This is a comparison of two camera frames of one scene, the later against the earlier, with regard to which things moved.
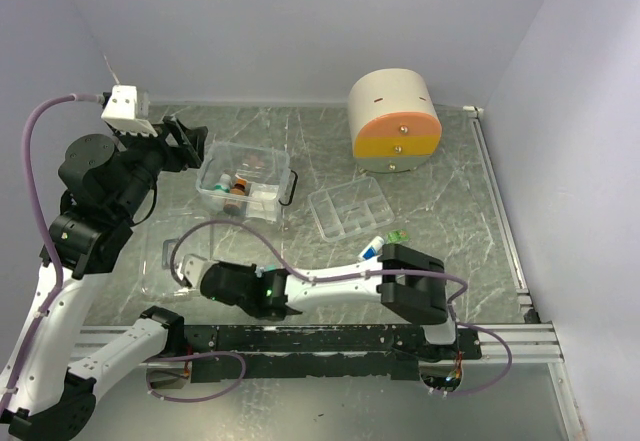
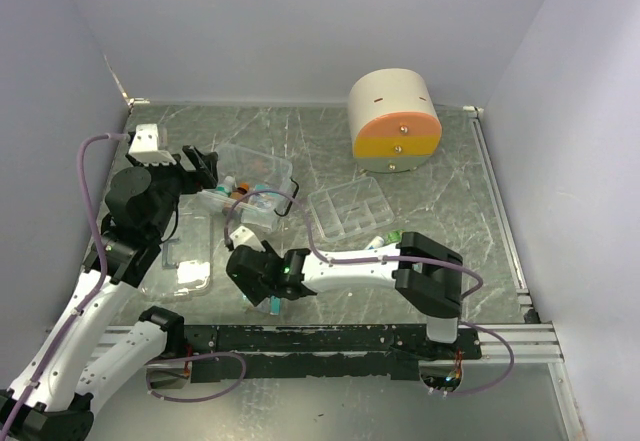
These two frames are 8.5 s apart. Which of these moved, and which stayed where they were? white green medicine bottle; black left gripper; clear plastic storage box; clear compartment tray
Moved: black left gripper
Stayed: white green medicine bottle; clear plastic storage box; clear compartment tray
